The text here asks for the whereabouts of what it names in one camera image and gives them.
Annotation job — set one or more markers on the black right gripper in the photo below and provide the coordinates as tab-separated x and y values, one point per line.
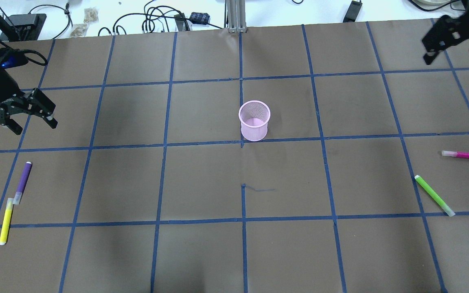
454	33

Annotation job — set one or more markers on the purple highlighter pen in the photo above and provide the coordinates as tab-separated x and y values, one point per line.
22	183

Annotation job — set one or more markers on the pink highlighter pen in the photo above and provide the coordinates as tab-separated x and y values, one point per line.
455	154

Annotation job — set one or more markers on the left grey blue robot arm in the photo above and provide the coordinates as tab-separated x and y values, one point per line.
11	58

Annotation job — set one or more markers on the pink mesh pen cup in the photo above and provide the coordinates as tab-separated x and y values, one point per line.
254	117

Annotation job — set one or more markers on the yellow highlighter pen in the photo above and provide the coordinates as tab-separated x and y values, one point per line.
6	223

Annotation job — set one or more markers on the black power adapter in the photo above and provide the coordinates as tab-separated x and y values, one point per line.
353	11

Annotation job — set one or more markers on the green highlighter pen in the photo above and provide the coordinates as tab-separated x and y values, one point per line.
439	201

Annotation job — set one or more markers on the aluminium frame post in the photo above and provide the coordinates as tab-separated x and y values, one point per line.
235	16

